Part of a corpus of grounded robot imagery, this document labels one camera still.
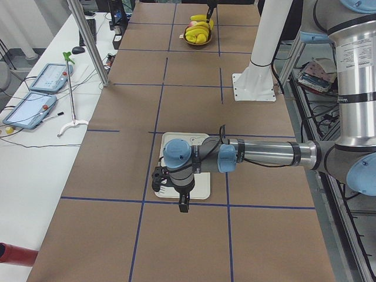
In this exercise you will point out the yellow banana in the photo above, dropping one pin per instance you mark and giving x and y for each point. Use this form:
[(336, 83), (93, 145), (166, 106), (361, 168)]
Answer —
[(202, 18), (191, 38), (200, 27)]

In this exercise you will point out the stack of folded cloths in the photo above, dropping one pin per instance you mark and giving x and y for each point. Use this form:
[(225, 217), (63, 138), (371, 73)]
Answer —
[(319, 74)]

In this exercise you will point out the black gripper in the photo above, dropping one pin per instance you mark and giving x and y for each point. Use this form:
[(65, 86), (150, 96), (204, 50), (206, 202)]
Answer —
[(183, 192), (210, 12)]

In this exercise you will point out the white bear tray plate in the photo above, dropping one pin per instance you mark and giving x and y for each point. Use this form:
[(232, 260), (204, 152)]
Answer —
[(201, 190)]

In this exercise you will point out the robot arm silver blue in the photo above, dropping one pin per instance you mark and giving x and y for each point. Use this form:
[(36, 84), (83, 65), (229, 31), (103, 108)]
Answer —
[(350, 26)]

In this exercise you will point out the lower teach pendant tablet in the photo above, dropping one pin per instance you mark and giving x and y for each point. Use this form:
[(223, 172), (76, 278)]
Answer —
[(31, 110)]

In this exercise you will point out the aluminium frame post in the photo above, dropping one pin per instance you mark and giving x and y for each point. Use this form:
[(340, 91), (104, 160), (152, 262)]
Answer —
[(80, 19)]

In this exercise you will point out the white grabber stick green tip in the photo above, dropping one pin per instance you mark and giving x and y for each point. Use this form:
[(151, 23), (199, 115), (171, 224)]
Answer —
[(75, 122)]

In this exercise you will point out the pink apple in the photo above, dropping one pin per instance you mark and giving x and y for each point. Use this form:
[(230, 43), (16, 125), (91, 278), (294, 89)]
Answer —
[(192, 23)]

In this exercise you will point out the upper teach pendant tablet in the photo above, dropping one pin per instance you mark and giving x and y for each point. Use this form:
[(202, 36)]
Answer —
[(51, 78)]

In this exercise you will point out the white camera stand pole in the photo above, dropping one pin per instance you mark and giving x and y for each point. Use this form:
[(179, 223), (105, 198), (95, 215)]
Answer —
[(255, 83)]

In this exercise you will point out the yellow pear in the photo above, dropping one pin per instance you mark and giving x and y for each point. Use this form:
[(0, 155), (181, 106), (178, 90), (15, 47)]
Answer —
[(201, 39)]

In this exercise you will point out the teach pendant tablet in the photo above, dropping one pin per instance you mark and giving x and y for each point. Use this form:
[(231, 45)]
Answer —
[(31, 110), (51, 78)]

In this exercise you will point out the red cylinder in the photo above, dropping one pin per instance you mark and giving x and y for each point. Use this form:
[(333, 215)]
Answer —
[(18, 256)]

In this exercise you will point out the black box white label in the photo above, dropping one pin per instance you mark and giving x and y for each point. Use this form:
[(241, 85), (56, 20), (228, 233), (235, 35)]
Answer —
[(117, 39)]

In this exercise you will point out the black computer mouse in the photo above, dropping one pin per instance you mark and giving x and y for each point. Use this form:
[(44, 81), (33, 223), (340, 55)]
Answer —
[(78, 50)]

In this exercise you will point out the brown wicker basket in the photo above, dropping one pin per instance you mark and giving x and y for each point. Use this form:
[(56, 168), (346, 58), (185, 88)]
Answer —
[(209, 37)]

